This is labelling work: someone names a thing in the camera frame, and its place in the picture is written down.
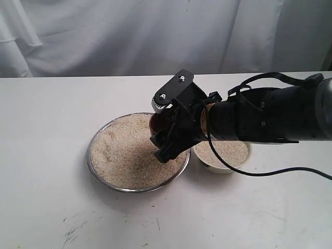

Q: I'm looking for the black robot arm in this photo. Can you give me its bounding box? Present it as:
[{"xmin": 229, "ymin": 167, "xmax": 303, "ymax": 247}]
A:
[{"xmin": 150, "ymin": 70, "xmax": 331, "ymax": 163}]

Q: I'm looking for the white bowl of rice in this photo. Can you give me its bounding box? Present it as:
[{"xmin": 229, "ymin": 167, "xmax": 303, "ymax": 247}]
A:
[{"xmin": 193, "ymin": 141, "xmax": 252, "ymax": 174}]

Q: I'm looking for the brown wooden cup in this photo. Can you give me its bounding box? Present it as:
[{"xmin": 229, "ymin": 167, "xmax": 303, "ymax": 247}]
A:
[{"xmin": 149, "ymin": 110, "xmax": 170, "ymax": 135}]

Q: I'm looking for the white backdrop curtain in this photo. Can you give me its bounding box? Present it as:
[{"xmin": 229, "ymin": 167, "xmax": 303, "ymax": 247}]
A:
[{"xmin": 1, "ymin": 1, "xmax": 331, "ymax": 77}]

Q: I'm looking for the steel plate of rice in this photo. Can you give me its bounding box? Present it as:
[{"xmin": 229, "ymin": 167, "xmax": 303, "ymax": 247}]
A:
[{"xmin": 87, "ymin": 113, "xmax": 190, "ymax": 193}]

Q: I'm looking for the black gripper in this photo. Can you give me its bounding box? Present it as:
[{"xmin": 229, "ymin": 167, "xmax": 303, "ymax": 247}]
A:
[{"xmin": 150, "ymin": 85, "xmax": 222, "ymax": 163}]

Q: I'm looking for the wrist camera with black bracket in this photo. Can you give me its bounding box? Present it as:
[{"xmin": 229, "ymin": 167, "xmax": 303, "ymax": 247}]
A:
[{"xmin": 151, "ymin": 69, "xmax": 208, "ymax": 114}]

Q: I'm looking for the black camera cable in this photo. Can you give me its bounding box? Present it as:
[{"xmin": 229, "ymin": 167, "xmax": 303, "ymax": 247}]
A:
[{"xmin": 201, "ymin": 72, "xmax": 332, "ymax": 180}]

